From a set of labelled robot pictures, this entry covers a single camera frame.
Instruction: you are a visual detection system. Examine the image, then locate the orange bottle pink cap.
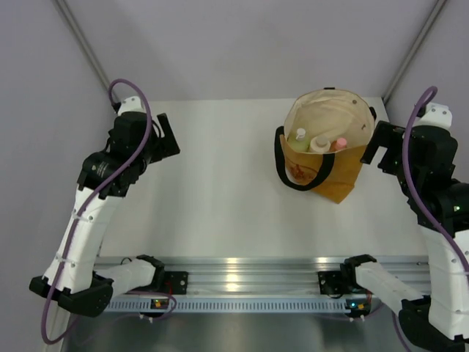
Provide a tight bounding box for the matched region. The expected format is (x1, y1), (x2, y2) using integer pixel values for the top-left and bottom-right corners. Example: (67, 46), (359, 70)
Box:
(330, 137), (347, 153)

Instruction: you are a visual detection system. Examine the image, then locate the tan canvas tote bag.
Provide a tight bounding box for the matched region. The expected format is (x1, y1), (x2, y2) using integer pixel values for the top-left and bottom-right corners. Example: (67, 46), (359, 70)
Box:
(274, 88), (377, 204)

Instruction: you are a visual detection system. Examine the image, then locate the beige cap cream bottle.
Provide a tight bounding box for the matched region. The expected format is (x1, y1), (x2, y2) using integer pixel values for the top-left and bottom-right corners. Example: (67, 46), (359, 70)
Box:
(309, 135), (331, 154)

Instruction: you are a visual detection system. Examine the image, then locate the green pump bottle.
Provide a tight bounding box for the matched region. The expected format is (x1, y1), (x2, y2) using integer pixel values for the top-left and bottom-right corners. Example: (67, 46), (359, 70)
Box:
(287, 128), (311, 153)

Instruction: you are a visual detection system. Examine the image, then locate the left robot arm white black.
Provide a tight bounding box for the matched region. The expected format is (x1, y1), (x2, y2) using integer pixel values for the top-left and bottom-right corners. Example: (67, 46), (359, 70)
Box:
(29, 111), (180, 318)

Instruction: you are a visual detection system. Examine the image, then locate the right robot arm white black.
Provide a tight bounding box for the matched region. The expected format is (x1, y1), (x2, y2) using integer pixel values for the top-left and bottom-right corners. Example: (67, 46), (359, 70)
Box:
(340, 122), (468, 351)

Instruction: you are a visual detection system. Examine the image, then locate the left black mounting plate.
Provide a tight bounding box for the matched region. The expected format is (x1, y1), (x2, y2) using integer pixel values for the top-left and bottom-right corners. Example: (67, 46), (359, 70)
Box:
(160, 271), (189, 296)

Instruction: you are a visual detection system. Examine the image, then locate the black mounting plate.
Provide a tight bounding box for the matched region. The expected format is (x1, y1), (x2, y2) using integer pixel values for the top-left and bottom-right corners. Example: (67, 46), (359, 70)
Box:
(317, 271), (347, 299)
(160, 271), (189, 296)

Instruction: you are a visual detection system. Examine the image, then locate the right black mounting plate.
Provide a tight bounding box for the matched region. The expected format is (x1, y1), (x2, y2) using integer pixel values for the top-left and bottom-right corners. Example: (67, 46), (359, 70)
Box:
(317, 271), (347, 299)

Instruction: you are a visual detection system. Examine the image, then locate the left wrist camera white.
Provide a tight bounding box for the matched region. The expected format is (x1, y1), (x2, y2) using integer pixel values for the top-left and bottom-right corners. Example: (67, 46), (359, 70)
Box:
(113, 96), (146, 116)

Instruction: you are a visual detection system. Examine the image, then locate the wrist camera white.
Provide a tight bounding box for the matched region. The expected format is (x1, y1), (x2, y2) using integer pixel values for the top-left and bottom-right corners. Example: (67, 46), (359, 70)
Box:
(416, 103), (453, 131)
(113, 96), (146, 116)

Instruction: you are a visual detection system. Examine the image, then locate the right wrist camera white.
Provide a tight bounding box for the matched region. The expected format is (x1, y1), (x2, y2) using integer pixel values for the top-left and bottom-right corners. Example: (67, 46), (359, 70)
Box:
(416, 103), (453, 131)

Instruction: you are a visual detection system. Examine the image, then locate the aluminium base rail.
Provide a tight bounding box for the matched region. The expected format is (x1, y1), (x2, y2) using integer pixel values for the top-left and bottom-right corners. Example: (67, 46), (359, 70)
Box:
(95, 256), (431, 296)

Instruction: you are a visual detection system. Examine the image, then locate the right aluminium frame post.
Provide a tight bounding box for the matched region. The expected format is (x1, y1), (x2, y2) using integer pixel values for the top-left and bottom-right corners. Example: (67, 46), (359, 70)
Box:
(382, 0), (449, 106)

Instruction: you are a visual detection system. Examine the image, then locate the aluminium frame post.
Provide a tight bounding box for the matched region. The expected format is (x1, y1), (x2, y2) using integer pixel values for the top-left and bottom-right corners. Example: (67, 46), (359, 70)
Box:
(51, 0), (111, 91)
(382, 0), (449, 106)

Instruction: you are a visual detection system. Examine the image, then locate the left aluminium frame post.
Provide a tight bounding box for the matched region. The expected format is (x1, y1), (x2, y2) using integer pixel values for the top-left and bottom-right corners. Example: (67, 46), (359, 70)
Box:
(51, 0), (111, 91)

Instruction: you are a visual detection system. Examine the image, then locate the white slotted cable duct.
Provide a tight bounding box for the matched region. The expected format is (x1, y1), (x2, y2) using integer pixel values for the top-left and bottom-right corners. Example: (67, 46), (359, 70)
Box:
(106, 296), (355, 313)

